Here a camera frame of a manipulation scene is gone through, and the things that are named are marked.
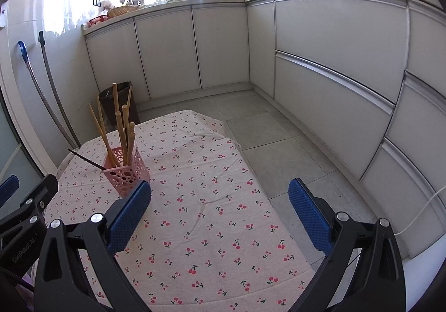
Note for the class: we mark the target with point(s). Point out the frosted glass sliding door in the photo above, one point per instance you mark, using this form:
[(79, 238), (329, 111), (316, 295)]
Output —
[(8, 148)]

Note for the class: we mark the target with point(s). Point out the pink perforated utensil holder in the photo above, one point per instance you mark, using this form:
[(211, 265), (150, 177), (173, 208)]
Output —
[(125, 176)]

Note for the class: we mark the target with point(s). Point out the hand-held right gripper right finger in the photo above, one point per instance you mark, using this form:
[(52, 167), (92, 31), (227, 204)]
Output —
[(308, 218)]

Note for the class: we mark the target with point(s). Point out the cherry print tablecloth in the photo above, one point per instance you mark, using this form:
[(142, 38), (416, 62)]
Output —
[(209, 228)]

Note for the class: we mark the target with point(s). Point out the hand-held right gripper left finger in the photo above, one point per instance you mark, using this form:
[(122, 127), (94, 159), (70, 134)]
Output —
[(130, 214)]

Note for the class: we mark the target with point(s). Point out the pink clothing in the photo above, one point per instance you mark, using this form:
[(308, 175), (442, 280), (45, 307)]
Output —
[(28, 280)]

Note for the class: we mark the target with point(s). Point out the bunch of bamboo chopsticks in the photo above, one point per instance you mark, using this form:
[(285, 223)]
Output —
[(121, 134)]

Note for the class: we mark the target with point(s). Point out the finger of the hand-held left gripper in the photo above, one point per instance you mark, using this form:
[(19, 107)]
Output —
[(45, 190), (7, 188)]

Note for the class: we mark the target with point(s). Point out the red plastic basket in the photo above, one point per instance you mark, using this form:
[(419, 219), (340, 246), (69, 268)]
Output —
[(98, 20)]

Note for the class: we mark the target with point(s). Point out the white door base cabinet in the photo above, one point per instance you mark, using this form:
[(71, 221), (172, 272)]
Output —
[(167, 51)]

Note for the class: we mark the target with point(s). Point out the dark brown trash bin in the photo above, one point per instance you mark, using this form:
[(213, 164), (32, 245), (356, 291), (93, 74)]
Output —
[(108, 106)]

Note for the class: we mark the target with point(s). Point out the wicker basket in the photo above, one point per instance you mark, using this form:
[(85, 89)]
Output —
[(122, 11)]

